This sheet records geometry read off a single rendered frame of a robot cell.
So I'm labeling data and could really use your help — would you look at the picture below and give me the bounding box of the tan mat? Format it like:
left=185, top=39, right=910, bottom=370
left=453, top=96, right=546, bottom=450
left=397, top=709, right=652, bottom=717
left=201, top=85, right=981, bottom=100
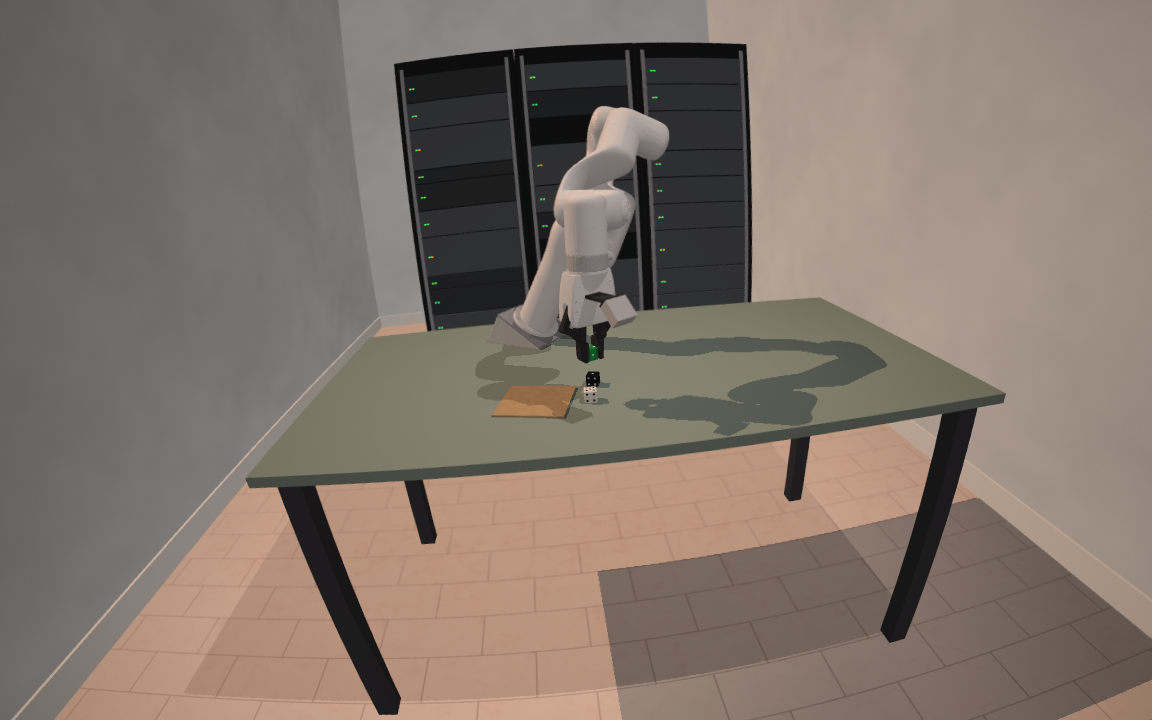
left=492, top=386, right=576, bottom=418

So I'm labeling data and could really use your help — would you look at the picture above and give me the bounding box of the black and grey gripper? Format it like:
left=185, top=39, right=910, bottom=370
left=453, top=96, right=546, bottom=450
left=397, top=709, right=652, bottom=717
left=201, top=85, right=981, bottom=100
left=559, top=268, right=615, bottom=363

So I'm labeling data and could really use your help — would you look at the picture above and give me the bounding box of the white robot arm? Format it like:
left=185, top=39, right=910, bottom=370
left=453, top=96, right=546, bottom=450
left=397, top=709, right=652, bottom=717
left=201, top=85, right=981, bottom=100
left=513, top=106, right=669, bottom=338

